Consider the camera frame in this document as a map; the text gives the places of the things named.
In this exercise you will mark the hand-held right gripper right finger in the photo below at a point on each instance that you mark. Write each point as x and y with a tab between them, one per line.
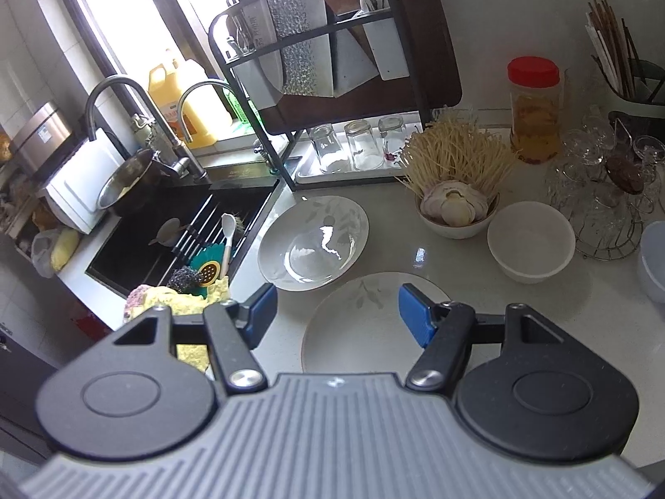
414	317

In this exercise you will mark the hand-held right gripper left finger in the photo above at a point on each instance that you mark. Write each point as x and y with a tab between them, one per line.
262	309

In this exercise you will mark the pale blue bowl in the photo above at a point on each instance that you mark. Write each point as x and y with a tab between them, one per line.
653	265

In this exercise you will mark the green and yellow sink strainer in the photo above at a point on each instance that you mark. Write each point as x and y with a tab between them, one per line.
208	270

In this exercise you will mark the white silicone spatula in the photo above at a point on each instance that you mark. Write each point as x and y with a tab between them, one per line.
227	239

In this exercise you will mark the deep white leaf-print plate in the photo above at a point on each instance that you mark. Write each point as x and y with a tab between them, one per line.
313	243

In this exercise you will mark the yellow dish cloth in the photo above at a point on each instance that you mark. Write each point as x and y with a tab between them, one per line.
189	353

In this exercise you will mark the steel wool scourer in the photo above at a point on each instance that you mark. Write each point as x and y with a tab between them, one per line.
182	276

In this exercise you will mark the roll-up sink drying rack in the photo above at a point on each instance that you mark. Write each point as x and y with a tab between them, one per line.
200	228

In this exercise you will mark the white bowl of garlic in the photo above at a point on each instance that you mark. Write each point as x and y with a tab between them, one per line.
457	218

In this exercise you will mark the pink knitted cloth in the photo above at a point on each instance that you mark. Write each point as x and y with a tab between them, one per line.
136	299

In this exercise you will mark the white ceramic bowl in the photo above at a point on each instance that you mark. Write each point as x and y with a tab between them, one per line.
530	249

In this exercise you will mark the white drip tray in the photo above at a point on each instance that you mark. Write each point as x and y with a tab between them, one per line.
306	174

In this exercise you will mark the black kitchen sink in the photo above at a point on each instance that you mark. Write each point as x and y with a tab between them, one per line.
130	244

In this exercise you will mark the bundle of dried noodles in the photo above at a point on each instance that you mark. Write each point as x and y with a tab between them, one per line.
457	150

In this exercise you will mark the clear drinking glass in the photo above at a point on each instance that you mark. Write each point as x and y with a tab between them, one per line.
328	148
363	143
394	138

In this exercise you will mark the stainless steel pot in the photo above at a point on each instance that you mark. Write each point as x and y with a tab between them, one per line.
130	182

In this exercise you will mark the green plastic bottle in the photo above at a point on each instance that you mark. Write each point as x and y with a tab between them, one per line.
244	109

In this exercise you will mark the plastic bag with yellow contents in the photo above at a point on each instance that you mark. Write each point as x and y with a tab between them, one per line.
57	252

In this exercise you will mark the yellow cooking oil bottle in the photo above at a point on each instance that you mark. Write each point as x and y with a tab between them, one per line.
195	104

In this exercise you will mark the tall steel kitchen faucet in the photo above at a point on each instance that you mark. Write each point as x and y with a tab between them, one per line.
156	119

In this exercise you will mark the white plastic cutting board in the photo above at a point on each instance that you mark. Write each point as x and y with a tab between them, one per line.
78	187

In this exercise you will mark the cluster of clear glass cups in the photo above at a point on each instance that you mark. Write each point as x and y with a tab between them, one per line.
576	166

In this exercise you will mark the small steel faucet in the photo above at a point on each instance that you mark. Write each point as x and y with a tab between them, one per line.
202	83

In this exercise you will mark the red-lidded clear plastic jar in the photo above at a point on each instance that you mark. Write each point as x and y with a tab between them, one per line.
535	114

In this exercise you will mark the purple glass cup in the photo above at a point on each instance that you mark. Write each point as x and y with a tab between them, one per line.
626	166

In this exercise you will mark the black metal dish rack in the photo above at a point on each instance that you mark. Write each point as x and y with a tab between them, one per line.
218	52

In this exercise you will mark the hammered steel cleaver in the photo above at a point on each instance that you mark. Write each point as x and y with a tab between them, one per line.
299	41

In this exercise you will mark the white cutlery holder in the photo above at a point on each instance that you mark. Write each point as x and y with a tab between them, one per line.
387	47

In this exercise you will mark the brown wooden cutting board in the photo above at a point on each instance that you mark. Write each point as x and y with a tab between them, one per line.
426	36

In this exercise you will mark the silver rice cooker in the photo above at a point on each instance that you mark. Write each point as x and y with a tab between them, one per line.
39	135

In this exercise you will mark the bundle of wooden chopsticks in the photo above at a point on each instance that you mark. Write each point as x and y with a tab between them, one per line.
610	47

